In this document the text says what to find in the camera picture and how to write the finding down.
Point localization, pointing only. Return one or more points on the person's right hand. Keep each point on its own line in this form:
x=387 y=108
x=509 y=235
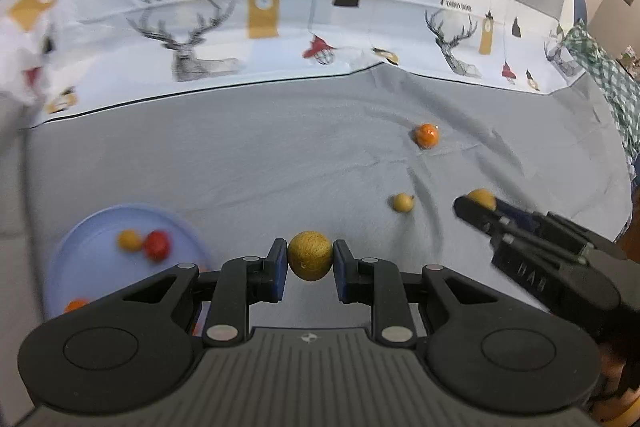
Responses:
x=617 y=407

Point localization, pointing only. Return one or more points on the green checked cloth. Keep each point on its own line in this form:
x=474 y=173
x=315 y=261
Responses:
x=612 y=77

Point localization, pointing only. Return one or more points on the small yellow round fruit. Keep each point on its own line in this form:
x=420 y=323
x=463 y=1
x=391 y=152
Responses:
x=484 y=198
x=310 y=255
x=129 y=240
x=403 y=202

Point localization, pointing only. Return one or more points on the white deer printed blanket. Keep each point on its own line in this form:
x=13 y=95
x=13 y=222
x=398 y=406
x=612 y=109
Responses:
x=300 y=32

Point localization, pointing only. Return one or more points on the red tomato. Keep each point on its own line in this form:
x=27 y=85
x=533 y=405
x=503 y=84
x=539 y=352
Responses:
x=157 y=245

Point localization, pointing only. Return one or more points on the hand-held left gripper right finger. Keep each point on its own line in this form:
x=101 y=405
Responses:
x=344 y=272

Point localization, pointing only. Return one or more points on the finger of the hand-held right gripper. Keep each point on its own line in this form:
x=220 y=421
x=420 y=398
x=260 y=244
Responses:
x=477 y=216
x=520 y=217

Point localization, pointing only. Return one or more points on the orange mandarin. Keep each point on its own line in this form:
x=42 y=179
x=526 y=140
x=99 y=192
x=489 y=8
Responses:
x=426 y=135
x=75 y=305

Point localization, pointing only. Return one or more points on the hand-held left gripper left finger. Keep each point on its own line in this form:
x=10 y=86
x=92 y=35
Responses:
x=276 y=272

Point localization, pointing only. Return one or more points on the blue cushion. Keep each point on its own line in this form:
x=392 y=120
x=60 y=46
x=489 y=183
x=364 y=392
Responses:
x=581 y=7

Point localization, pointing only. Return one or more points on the light blue bowl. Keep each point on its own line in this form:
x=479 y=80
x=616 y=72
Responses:
x=110 y=272

